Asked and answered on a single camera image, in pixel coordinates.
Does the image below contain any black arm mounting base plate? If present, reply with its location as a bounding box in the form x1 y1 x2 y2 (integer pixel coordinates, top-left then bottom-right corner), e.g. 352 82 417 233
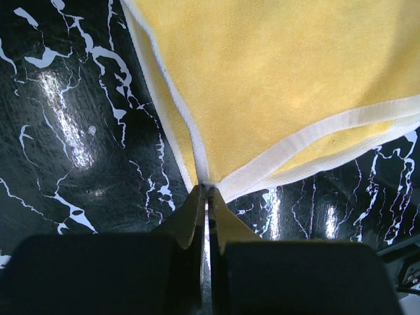
377 234 419 314

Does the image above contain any yellow towel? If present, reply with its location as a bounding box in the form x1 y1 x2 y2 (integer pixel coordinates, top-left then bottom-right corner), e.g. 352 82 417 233
121 1 419 201

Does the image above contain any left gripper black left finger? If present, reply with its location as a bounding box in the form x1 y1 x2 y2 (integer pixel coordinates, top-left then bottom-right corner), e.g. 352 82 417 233
1 186 205 314

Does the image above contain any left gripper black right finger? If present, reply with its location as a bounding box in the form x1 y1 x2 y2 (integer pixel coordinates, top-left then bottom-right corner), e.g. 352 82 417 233
208 188 402 314

